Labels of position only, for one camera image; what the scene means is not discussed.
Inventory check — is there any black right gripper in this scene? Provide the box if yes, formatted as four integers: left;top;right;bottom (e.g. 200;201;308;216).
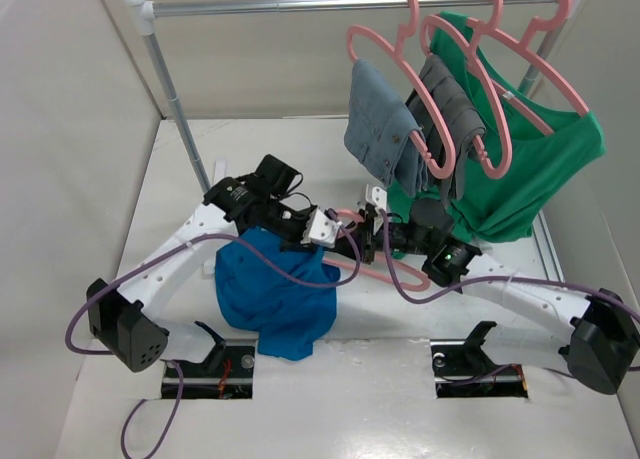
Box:
332;207;433;264

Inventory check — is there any blue t shirt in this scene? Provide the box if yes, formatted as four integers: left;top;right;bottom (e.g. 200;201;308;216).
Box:
215;229;341;361

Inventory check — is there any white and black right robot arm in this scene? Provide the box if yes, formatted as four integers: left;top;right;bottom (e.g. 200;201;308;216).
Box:
332;200;639;395

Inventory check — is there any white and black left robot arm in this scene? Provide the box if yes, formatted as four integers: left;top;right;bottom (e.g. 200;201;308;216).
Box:
87;154;317;376

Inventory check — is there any pink hanger with denim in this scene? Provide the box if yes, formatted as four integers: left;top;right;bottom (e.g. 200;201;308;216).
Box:
344;0;457;181

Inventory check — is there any green t shirt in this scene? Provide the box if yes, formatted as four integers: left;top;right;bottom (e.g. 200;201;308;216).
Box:
385;11;608;245

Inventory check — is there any pink hanger with grey cloth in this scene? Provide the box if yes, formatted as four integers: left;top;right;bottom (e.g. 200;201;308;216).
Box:
418;0;514;180

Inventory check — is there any pink hanger with green shirt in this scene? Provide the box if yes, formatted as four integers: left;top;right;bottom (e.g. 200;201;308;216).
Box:
467;0;589;136

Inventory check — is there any folded blue denim garment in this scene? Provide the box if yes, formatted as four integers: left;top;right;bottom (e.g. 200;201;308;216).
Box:
344;59;428;197

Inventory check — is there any folded grey garment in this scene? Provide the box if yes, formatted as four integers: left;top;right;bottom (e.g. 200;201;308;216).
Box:
409;54;486;204

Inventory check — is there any metal clothes rack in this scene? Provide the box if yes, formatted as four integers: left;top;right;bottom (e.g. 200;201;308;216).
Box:
122;0;556;191

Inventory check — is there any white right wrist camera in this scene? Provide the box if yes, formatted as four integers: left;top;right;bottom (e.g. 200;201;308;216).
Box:
359;184;388;212

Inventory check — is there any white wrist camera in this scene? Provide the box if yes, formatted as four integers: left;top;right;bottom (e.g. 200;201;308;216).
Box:
301;209;340;248
359;184;388;212

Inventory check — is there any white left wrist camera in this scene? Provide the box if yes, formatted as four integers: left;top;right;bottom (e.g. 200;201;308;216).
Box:
301;209;340;248

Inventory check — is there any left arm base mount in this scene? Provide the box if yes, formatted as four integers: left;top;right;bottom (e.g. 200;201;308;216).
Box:
160;321;256;400

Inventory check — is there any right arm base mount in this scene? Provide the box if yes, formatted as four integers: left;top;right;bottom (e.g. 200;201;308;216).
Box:
430;321;528;399

